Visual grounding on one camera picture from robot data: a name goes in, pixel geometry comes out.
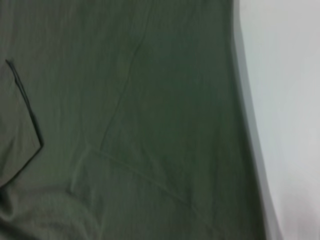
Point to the dark green t-shirt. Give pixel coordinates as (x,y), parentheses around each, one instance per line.
(125,112)

